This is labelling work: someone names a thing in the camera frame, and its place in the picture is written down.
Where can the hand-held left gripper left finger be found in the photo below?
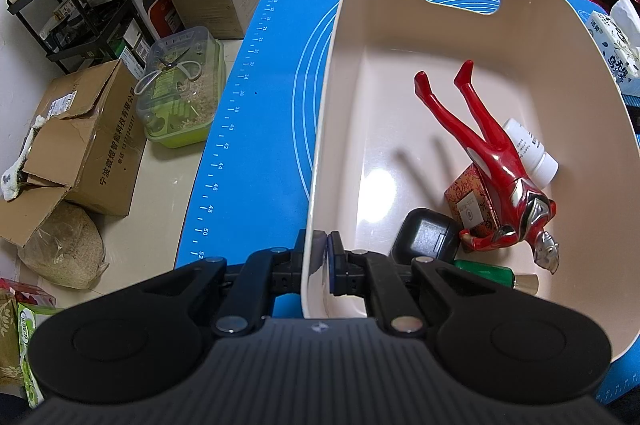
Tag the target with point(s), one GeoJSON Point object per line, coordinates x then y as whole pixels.
{"type": "Point", "coordinates": [300, 265]}

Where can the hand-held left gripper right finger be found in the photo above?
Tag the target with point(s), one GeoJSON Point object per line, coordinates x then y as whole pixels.
{"type": "Point", "coordinates": [334, 262]}

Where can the black earbud case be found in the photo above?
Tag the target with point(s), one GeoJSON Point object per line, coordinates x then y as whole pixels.
{"type": "Point", "coordinates": [425, 237]}

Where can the brown patterned small box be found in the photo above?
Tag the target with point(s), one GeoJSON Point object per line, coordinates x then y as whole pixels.
{"type": "Point", "coordinates": [470, 200]}

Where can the green bottle with silver cap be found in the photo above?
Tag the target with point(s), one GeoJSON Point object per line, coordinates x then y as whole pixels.
{"type": "Point", "coordinates": [485, 272]}

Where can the pink plastic basket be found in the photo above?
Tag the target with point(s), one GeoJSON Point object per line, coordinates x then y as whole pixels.
{"type": "Point", "coordinates": [400, 105]}

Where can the red toy figure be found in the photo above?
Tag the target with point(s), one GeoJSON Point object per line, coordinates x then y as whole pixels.
{"type": "Point", "coordinates": [492, 155]}

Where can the white pill bottle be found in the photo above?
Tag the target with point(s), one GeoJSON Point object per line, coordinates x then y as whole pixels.
{"type": "Point", "coordinates": [534, 150]}

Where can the blue silicone mat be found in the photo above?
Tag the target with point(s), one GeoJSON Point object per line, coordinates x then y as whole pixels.
{"type": "Point", "coordinates": [270, 105]}

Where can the green cage with clear lid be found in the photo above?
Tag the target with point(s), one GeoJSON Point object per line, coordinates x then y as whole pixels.
{"type": "Point", "coordinates": [185, 105]}

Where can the bag of wood shavings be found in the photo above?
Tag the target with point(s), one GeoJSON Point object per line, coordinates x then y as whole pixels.
{"type": "Point", "coordinates": [65, 250]}

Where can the torn open cardboard box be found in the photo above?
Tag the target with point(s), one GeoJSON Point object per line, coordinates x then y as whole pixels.
{"type": "Point", "coordinates": [90, 140]}

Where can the green and white packet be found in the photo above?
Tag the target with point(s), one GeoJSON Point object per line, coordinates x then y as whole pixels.
{"type": "Point", "coordinates": [32, 345]}

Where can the gold patterned bag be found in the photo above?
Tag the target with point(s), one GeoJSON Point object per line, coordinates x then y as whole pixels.
{"type": "Point", "coordinates": [10, 340]}

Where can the white rag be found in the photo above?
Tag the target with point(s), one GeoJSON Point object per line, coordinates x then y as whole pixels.
{"type": "Point", "coordinates": [15, 170]}

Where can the white patterned tissue box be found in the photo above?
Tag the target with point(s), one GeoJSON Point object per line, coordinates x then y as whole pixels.
{"type": "Point", "coordinates": [615, 50]}

